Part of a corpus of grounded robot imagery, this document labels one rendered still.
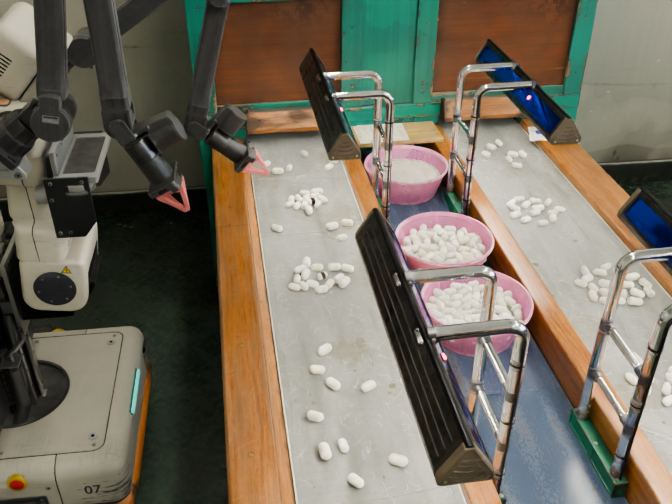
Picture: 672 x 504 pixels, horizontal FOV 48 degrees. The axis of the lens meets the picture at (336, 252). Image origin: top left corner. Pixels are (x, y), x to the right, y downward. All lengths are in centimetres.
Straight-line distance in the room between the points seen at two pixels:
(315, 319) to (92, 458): 76
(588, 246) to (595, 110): 183
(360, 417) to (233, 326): 38
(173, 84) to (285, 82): 99
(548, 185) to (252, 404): 127
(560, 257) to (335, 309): 64
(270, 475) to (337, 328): 46
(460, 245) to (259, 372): 75
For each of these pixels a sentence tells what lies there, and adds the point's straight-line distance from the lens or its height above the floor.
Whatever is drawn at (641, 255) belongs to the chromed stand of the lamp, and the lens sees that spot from 143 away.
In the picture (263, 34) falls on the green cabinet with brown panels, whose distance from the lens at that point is 251.
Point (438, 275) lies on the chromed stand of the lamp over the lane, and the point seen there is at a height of 112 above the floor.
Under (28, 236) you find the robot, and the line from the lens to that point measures 195.
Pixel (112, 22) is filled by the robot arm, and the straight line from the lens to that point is 156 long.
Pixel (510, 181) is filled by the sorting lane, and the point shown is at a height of 74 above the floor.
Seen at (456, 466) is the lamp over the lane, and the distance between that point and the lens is 103.
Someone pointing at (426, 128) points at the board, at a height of 78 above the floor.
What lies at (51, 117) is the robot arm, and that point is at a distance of 162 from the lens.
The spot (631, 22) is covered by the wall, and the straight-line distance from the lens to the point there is 381.
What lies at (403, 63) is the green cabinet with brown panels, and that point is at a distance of 261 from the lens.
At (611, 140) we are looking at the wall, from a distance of 402.
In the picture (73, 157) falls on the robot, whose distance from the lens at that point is 194.
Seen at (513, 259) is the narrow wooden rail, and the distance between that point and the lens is 199.
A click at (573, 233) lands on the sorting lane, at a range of 219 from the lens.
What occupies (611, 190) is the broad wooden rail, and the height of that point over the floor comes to 76.
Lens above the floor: 185
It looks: 34 degrees down
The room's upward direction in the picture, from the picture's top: straight up
